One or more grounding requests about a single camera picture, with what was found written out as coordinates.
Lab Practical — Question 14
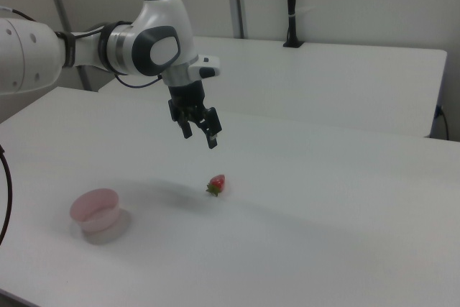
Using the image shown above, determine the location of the pink plastic bowl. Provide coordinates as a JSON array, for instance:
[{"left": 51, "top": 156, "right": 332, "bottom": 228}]
[{"left": 69, "top": 187, "right": 121, "bottom": 234}]

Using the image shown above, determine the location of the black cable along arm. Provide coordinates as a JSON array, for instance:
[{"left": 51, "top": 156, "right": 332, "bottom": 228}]
[{"left": 0, "top": 5, "right": 134, "bottom": 40}]

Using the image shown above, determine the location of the thin dark wrist cable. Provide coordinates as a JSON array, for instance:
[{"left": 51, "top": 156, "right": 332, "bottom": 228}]
[{"left": 114, "top": 73, "right": 163, "bottom": 90}]

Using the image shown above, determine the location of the thick black loose cable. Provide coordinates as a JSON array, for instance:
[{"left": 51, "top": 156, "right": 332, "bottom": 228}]
[{"left": 0, "top": 143, "right": 15, "bottom": 247}]

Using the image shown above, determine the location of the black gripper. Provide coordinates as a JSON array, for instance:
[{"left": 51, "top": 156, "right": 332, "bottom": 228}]
[{"left": 167, "top": 81, "right": 223, "bottom": 150}]

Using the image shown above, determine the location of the red strawberry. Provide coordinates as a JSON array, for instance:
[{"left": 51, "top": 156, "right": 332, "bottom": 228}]
[{"left": 205, "top": 173, "right": 227, "bottom": 198}]

